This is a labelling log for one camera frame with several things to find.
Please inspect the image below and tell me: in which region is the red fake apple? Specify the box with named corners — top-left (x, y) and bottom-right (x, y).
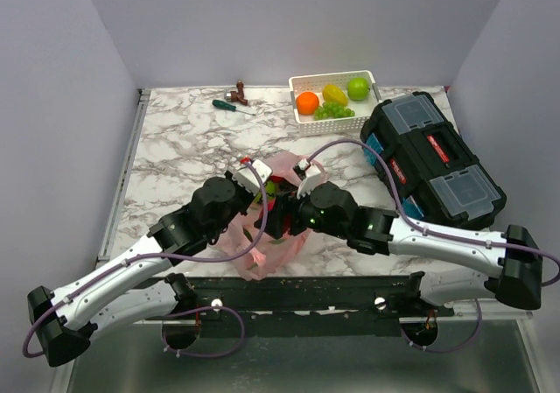
top-left (269, 175), bottom-right (286, 184)

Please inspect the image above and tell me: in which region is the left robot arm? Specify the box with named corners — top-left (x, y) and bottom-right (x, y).
top-left (22, 167), bottom-right (269, 368)

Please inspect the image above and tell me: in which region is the orange fake orange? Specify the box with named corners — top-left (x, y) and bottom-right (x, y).
top-left (296, 92), bottom-right (320, 116)

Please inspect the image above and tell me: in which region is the white perforated plastic basket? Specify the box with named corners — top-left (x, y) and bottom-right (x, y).
top-left (289, 70), bottom-right (382, 136)

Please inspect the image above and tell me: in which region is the black plastic toolbox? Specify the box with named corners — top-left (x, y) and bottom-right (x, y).
top-left (360, 91), bottom-right (507, 230)

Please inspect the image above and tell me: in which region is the pink plastic bag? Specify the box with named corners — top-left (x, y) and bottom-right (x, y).
top-left (217, 151), bottom-right (311, 280)

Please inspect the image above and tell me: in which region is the green fruit with black trim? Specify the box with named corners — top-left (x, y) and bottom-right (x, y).
top-left (255, 180), bottom-right (277, 205)

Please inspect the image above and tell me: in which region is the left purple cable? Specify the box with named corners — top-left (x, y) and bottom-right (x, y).
top-left (21, 160), bottom-right (269, 359)

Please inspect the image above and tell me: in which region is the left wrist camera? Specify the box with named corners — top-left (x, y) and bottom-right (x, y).
top-left (233, 157), bottom-right (273, 196)

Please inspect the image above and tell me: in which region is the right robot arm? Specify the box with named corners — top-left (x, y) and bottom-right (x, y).
top-left (262, 182), bottom-right (543, 316)

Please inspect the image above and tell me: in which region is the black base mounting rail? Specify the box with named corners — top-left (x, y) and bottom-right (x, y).
top-left (162, 272), bottom-right (453, 345)

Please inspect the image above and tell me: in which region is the green fake apple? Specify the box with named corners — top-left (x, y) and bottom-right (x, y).
top-left (346, 77), bottom-right (370, 102)

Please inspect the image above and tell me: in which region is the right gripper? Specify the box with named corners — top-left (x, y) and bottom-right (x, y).
top-left (255, 183), bottom-right (348, 240)

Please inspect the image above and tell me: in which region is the brown metal faucet valve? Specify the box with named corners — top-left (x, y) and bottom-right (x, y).
top-left (224, 81), bottom-right (249, 106)

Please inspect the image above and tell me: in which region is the yellow fake lemon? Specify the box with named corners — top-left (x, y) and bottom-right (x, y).
top-left (322, 84), bottom-right (348, 107)

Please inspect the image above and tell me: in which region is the green handled screwdriver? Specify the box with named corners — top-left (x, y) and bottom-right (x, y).
top-left (212, 99), bottom-right (256, 116)

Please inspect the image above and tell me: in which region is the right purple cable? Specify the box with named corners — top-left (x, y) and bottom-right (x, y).
top-left (304, 138), bottom-right (560, 287)

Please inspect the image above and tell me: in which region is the aluminium frame rail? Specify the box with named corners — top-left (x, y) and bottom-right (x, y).
top-left (95, 88), bottom-right (151, 265)

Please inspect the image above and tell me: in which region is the purple cable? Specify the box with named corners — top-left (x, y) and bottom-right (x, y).
top-left (304, 138), bottom-right (560, 287)
top-left (21, 160), bottom-right (269, 359)

